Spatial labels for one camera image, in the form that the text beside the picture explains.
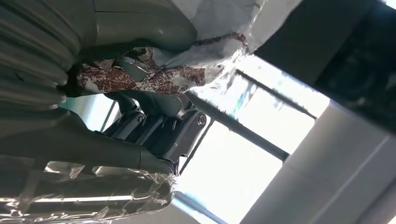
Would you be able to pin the dark machine display screen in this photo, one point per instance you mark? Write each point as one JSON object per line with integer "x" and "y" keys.
{"x": 359, "y": 68}

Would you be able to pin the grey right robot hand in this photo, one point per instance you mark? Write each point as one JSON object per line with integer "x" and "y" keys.
{"x": 77, "y": 148}

